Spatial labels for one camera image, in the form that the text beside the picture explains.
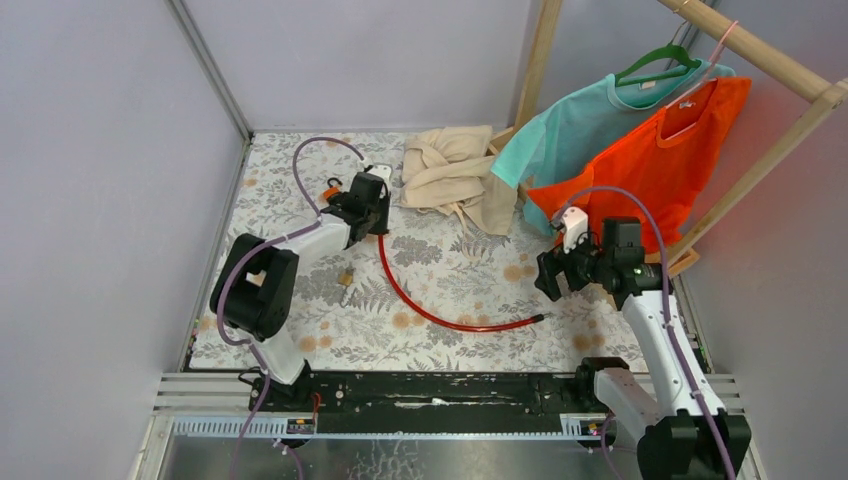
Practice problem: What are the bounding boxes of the floral patterned mat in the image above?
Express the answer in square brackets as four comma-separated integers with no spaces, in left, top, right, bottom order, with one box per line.
[226,132,647,373]

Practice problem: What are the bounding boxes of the beige crumpled cloth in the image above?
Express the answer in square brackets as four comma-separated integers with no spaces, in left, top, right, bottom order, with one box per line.
[399,125,517,236]

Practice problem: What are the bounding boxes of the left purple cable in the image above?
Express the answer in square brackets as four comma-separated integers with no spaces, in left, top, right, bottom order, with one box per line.
[217,136,367,480]

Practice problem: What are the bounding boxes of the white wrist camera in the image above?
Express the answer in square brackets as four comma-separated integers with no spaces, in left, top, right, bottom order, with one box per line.
[560,206,589,253]
[364,164,392,184]

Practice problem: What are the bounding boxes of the red cable lock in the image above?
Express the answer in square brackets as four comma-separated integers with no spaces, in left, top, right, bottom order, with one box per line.
[377,233,546,334]

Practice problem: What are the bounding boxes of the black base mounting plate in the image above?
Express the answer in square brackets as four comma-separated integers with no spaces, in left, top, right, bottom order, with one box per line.
[248,370,608,435]

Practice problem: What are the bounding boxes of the wooden clothes rack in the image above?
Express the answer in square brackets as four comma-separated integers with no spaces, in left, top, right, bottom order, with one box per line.
[489,1,847,276]

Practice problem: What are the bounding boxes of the orange t-shirt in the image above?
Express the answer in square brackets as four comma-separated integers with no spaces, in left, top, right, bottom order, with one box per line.
[528,77,752,254]

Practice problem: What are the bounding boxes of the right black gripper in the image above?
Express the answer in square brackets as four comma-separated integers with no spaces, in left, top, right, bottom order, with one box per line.
[533,225,612,302]

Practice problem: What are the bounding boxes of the pink clothes hanger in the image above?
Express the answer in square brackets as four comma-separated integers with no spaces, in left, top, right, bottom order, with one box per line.
[664,20,739,111]

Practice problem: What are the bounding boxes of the teal t-shirt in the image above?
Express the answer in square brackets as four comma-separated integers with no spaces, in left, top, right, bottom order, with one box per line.
[491,63,741,236]

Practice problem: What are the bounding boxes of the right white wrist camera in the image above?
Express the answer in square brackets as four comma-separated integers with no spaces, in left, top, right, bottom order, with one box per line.
[560,206,589,253]

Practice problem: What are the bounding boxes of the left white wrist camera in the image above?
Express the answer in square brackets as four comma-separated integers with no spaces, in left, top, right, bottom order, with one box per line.
[364,164,392,184]

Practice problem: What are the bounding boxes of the aluminium frame rail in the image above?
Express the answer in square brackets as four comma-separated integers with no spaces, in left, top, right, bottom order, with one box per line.
[164,0,253,142]

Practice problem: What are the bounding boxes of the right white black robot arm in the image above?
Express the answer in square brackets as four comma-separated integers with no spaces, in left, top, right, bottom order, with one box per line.
[534,207,751,479]

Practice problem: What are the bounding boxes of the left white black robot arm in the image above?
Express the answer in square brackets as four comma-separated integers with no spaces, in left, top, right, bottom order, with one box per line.
[210,166,391,411]

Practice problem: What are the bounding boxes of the green clothes hanger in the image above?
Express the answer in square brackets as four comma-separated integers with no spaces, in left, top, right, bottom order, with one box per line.
[614,21,701,87]

